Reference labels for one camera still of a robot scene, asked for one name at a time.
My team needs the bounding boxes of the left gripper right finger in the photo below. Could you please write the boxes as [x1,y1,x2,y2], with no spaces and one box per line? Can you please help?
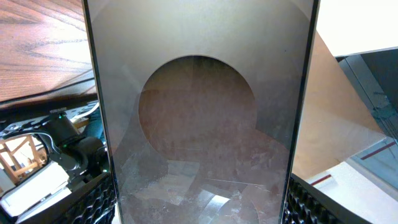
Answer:
[281,174,370,224]

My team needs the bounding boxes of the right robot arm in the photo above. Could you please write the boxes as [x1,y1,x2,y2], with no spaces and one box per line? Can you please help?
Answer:
[1,104,109,186]

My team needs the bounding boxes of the brown cardboard panel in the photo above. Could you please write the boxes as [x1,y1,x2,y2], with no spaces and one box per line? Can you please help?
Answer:
[292,34,386,179]

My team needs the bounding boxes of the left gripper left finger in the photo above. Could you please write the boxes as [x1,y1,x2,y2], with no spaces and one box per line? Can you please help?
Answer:
[22,173,116,224]

